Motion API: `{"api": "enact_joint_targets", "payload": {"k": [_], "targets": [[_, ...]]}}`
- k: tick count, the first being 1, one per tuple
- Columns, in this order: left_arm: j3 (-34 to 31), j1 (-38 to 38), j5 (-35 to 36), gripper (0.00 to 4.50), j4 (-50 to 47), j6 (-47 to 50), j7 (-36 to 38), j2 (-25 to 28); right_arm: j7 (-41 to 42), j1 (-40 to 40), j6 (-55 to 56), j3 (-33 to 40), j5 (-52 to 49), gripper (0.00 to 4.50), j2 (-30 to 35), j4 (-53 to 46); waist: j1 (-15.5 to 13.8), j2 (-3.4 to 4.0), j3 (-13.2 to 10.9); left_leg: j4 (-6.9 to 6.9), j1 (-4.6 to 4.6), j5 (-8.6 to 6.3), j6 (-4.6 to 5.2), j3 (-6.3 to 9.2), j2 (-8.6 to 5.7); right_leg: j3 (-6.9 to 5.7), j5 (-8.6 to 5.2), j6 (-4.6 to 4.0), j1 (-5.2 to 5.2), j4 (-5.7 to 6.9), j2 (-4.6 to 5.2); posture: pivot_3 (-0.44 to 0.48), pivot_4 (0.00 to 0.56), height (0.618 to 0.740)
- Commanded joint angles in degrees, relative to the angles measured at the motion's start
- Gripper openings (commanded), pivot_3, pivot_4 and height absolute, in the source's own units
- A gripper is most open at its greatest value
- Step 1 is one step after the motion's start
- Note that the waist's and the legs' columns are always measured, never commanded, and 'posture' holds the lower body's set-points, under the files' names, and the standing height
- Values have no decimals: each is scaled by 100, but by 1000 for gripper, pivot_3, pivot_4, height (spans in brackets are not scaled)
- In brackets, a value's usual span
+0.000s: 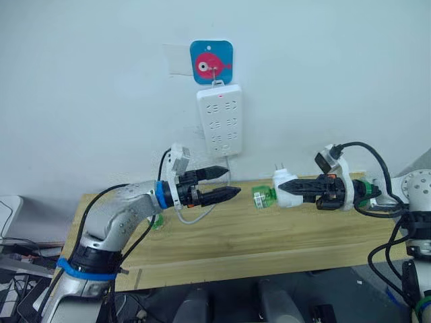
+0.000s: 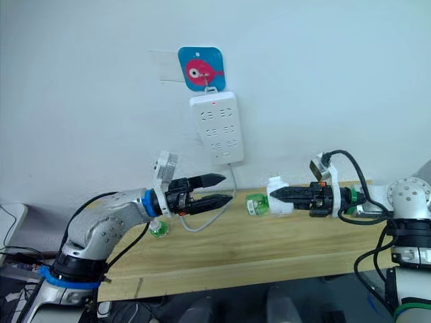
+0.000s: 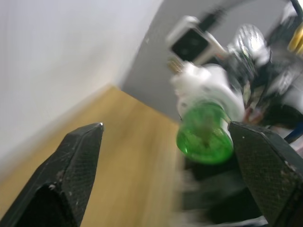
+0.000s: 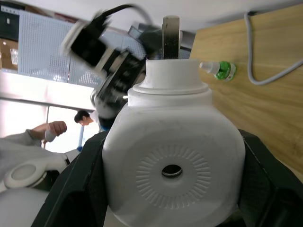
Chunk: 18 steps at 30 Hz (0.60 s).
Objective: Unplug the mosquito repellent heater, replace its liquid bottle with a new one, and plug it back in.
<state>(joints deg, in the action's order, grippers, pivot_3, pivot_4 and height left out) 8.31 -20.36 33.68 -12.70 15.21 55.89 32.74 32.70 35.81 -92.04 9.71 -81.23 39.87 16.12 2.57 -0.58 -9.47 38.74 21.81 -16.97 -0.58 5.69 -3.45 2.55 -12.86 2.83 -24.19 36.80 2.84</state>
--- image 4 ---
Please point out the black haired bystander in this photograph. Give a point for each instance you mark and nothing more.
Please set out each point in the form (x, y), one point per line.
(83, 117)

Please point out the blue-grey perforated pegboard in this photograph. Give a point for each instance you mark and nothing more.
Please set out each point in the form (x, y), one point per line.
(40, 47)

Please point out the blue pole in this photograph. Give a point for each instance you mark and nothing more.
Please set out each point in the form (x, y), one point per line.
(81, 137)

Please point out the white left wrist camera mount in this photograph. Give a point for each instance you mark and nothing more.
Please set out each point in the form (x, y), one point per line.
(87, 46)

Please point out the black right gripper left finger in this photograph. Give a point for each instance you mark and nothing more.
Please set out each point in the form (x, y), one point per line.
(80, 179)

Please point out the white handheld controller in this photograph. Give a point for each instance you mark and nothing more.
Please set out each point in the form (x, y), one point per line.
(49, 136)

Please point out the green mosquito liquid bottle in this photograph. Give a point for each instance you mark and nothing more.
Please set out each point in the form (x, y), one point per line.
(222, 69)

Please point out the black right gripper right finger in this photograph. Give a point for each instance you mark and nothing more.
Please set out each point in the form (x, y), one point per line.
(265, 184)

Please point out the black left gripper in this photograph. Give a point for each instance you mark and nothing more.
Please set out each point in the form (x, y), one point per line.
(123, 73)

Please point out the bystander bare hand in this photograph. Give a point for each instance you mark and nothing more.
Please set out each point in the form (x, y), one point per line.
(58, 127)

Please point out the brown cardboard box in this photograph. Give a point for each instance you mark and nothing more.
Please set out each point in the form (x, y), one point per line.
(8, 54)

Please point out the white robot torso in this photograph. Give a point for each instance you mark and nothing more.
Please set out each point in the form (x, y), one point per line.
(21, 176)

